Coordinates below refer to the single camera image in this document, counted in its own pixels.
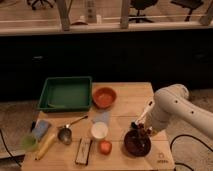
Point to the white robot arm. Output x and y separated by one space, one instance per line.
174 100

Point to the office chair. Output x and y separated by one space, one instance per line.
43 3
141 5
190 4

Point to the green plastic tray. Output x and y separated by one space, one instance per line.
66 94

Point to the green plastic cup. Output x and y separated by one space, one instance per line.
29 143

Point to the dark grapes bunch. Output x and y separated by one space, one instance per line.
141 129

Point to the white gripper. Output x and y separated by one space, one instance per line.
146 110

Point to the red orange fruit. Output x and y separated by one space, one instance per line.
105 147

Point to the office chair right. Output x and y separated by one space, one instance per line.
190 4

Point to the orange bowl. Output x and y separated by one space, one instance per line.
104 97

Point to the metal ladle spoon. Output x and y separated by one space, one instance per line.
65 132

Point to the yellow banana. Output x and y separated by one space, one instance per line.
45 146

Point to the office chair centre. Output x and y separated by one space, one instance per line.
141 5

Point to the dark purple bowl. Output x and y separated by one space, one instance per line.
137 144

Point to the blue sponge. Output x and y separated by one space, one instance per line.
40 129

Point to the white cup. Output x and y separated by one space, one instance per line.
99 130

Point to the office chair left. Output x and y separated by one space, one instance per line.
43 3

